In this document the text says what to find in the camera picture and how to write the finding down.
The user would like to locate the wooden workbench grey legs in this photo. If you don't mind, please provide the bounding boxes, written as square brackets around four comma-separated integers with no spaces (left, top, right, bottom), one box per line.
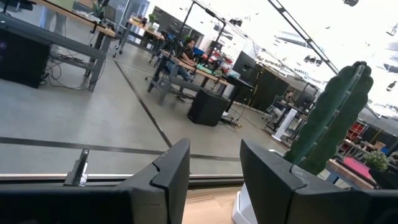
[146,49,233,106]

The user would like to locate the green cactus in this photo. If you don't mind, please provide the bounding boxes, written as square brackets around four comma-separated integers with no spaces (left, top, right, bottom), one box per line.
[283,60,374,176]

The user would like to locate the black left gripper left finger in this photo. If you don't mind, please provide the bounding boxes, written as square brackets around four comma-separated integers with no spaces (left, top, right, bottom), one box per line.
[115,138,191,224]

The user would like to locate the pink mat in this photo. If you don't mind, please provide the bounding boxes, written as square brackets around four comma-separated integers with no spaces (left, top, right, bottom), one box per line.
[343,156,376,182]

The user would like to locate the black floor box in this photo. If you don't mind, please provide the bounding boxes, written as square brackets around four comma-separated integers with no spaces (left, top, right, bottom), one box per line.
[187,88,231,128]

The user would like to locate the person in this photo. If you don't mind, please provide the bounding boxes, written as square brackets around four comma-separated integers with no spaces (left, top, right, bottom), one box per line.
[39,0,75,35]
[273,90,295,113]
[166,37,198,82]

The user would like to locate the black monitor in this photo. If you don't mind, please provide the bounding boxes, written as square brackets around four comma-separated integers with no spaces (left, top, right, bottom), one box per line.
[231,50,258,82]

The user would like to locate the small potted green plant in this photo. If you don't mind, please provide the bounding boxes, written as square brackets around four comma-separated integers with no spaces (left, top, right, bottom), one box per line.
[363,150,391,172]

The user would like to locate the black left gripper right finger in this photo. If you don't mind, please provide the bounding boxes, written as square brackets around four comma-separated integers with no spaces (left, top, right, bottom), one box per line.
[239,139,373,224]

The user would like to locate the grey frame wooden desk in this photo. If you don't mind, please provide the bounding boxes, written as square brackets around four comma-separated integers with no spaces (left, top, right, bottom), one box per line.
[0,0,118,93]

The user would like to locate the black aluminium table frame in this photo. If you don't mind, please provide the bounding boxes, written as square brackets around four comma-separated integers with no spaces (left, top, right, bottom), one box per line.
[0,173,245,191]

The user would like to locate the white upright panel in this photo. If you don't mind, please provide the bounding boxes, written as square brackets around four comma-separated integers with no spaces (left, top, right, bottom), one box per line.
[272,108,299,142]

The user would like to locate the black triangular frame bracket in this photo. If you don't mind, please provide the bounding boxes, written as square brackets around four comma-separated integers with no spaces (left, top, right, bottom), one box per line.
[63,148,90,187]

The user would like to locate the low wooden side table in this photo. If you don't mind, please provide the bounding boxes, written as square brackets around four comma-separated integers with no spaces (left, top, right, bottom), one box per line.
[325,157,379,191]

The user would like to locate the white hexagonal plant pot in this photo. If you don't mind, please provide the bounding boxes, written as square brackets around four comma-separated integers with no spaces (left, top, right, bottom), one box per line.
[231,148,285,224]

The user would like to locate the black computer tower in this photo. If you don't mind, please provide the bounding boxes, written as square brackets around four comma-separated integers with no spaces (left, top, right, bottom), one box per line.
[0,28,52,90]

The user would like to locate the wheeled wooden desk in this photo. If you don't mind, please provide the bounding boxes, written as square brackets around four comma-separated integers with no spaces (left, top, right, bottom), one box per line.
[112,17,166,60]

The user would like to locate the black overhead pole frame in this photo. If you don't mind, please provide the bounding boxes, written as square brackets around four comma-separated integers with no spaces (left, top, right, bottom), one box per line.
[177,0,228,65]

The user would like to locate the tall black cabinet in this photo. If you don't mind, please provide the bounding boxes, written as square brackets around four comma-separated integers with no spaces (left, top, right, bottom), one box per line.
[250,66,290,113]

